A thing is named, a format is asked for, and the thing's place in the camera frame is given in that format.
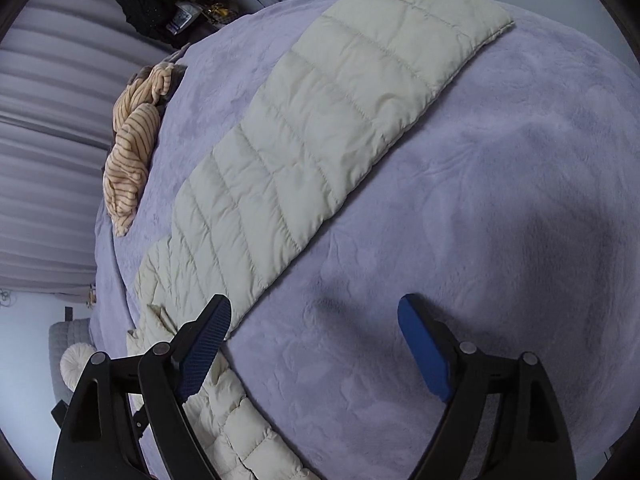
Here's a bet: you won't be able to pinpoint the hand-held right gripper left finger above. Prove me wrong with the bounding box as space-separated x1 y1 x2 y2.
51 294 233 480

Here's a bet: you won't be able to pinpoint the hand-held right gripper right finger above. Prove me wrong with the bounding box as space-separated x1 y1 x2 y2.
397 293 577 480

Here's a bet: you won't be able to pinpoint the cream puffer jacket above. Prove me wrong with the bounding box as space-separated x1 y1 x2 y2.
125 0 515 480

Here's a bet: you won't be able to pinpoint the black hanging clothes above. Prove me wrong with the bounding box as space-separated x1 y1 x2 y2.
75 0 236 41

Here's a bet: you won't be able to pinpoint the round cream cushion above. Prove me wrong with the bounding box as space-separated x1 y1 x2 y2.
60 342 96 391

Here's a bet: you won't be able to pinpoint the grey padded chair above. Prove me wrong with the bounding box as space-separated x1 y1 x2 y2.
47 320 96 401

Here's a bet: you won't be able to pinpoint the purple fleece blanket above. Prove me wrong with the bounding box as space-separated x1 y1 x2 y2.
89 0 640 480

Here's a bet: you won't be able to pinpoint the beige striped fleece cloth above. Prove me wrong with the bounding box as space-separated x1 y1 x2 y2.
102 62 188 237

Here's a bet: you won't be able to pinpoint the pale pleated curtain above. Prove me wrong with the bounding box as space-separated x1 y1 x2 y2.
0 0 176 306

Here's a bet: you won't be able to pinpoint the brown knitted cloth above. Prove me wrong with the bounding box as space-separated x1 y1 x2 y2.
105 42 193 151

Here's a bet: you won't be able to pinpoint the blue white packet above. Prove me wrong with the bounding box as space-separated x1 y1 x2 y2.
169 2 202 36

